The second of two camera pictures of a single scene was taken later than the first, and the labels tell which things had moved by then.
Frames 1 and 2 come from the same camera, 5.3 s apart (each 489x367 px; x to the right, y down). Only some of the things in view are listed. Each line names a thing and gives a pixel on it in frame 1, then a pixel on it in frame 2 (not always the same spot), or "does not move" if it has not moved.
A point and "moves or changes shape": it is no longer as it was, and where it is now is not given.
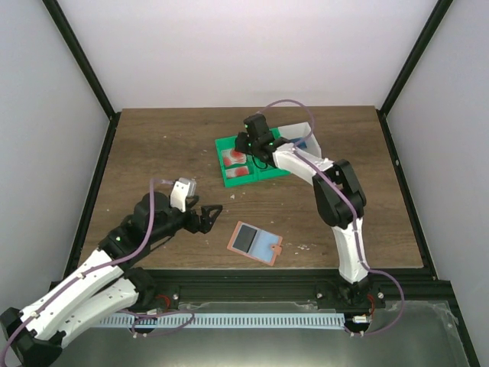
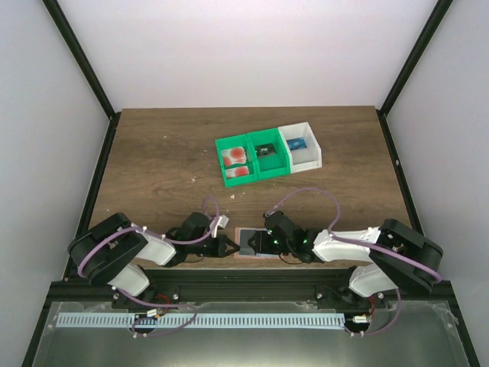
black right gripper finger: (242, 142) → (261, 241)
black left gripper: (197, 219) → (220, 247)
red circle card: (238, 157) does not move
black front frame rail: (255, 285) does not move
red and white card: (231, 157) does not move
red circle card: (237, 171) does not move
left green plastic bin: (238, 167) does not move
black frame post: (88, 68) does not move
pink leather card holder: (255, 243) moves or changes shape
